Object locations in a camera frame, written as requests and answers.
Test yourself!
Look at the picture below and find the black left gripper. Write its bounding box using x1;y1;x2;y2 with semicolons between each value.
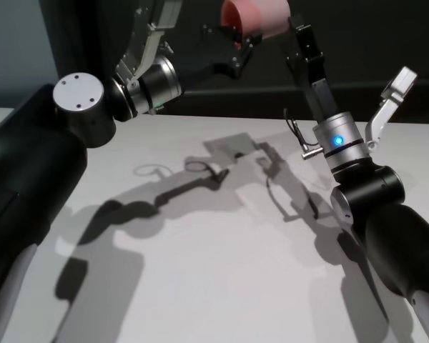
172;24;264;94

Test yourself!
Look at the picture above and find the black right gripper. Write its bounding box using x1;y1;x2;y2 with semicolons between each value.
285;14;339;124

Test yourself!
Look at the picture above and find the pink plastic cup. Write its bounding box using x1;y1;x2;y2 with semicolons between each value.
220;0;292;41

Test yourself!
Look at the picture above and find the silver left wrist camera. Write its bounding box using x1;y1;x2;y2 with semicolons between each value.
123;0;182;90

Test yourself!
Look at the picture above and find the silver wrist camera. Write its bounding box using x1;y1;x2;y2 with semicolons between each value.
364;66;419;151
123;0;182;90

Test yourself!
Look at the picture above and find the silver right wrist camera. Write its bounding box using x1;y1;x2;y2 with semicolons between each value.
364;66;419;151

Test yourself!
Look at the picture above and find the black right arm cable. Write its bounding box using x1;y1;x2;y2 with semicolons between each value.
284;109;325;160

